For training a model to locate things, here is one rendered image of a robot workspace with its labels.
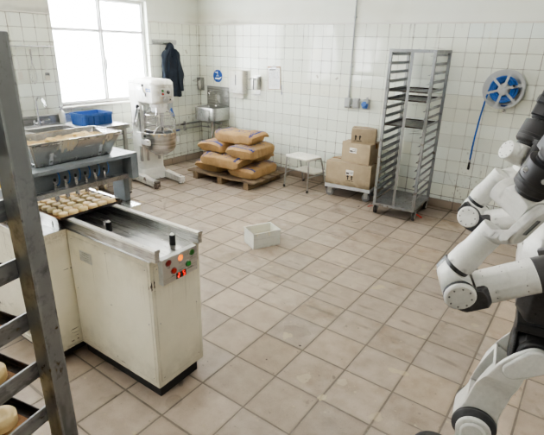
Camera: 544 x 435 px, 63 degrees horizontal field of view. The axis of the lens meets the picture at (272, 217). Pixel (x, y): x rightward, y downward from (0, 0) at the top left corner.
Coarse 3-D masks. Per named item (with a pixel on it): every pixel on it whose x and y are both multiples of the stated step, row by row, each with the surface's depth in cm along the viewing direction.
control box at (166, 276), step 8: (184, 248) 226; (192, 248) 228; (168, 256) 217; (176, 256) 220; (184, 256) 225; (192, 256) 230; (160, 264) 214; (176, 264) 221; (184, 264) 226; (192, 264) 231; (160, 272) 215; (168, 272) 218; (176, 272) 223; (160, 280) 217; (168, 280) 219
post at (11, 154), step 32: (0, 32) 53; (0, 64) 54; (0, 96) 54; (0, 128) 56; (0, 160) 58; (32, 192) 61; (32, 224) 62; (32, 256) 63; (32, 288) 64; (32, 320) 67; (64, 384) 72; (64, 416) 73
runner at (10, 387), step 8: (32, 368) 69; (16, 376) 67; (24, 376) 68; (32, 376) 70; (8, 384) 66; (16, 384) 67; (24, 384) 69; (0, 392) 65; (8, 392) 66; (16, 392) 68; (0, 400) 65
